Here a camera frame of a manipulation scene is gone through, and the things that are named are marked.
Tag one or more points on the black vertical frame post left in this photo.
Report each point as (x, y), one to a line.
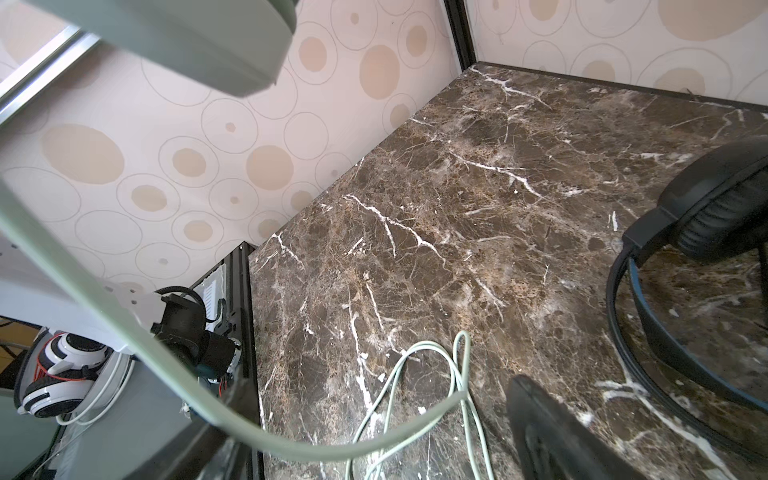
(460, 28)

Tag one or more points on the mint green headphones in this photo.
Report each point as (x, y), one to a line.
(235, 47)

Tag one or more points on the black blue headphones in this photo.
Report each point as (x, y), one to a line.
(686, 298)

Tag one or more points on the white red black headset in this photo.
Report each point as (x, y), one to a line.
(70, 379)

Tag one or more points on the silver aluminium left rail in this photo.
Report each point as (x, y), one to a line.
(57, 56)

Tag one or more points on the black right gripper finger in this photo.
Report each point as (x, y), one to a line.
(551, 443)

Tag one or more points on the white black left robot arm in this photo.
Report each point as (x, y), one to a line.
(183, 329)

